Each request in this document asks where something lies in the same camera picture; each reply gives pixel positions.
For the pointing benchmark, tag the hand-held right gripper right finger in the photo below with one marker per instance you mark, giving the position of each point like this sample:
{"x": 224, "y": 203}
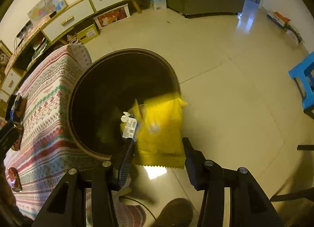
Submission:
{"x": 192, "y": 165}

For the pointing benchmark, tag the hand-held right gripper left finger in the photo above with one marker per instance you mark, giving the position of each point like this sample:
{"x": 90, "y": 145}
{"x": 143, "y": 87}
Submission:
{"x": 127, "y": 160}

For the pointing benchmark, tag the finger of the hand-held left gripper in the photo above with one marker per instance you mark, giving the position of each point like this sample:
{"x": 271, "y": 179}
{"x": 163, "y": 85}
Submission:
{"x": 15, "y": 105}

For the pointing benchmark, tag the red cartoon face can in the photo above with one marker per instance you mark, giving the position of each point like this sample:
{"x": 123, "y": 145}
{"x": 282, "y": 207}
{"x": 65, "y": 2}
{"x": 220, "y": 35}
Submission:
{"x": 19, "y": 135}

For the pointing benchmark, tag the yellow snack packet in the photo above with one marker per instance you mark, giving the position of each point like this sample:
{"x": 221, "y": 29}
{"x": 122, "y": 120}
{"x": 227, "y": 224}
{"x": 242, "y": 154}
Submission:
{"x": 159, "y": 143}

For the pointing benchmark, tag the black round trash bin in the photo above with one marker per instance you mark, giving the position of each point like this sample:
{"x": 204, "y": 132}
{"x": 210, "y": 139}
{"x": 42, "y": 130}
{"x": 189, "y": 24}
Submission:
{"x": 105, "y": 99}

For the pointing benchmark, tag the patterned striped tablecloth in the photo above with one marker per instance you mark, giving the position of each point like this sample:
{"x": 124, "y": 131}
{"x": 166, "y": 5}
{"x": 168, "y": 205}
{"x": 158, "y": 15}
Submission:
{"x": 49, "y": 124}

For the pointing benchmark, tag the crushed red drink can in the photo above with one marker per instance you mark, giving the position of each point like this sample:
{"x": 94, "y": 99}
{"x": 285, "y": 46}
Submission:
{"x": 14, "y": 179}

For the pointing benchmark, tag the framed cat picture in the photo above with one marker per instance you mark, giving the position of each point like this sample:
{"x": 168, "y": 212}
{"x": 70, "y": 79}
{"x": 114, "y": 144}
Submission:
{"x": 5, "y": 57}

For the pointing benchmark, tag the dark shoe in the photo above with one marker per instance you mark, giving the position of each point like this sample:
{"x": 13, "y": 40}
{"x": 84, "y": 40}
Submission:
{"x": 175, "y": 213}

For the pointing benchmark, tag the yellow cardboard box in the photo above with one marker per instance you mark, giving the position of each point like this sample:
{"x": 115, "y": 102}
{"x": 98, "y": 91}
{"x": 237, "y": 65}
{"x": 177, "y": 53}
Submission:
{"x": 88, "y": 33}

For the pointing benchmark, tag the black chair leg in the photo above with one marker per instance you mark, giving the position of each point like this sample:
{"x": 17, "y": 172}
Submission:
{"x": 294, "y": 194}

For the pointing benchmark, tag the map poster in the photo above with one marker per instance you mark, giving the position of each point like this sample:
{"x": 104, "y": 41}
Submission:
{"x": 47, "y": 5}

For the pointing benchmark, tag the white and wood cabinet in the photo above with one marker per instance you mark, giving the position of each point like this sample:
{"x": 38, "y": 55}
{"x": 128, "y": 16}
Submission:
{"x": 73, "y": 13}

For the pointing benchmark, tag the white framed red picture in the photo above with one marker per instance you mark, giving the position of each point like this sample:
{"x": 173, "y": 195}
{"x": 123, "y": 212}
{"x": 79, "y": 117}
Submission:
{"x": 111, "y": 17}

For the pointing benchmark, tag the blue plastic stool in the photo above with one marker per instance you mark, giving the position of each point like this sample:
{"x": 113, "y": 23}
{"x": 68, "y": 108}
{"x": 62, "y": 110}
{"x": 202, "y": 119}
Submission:
{"x": 304, "y": 77}

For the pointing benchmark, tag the blue and orange cardboard box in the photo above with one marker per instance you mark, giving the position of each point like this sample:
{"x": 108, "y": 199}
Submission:
{"x": 278, "y": 19}

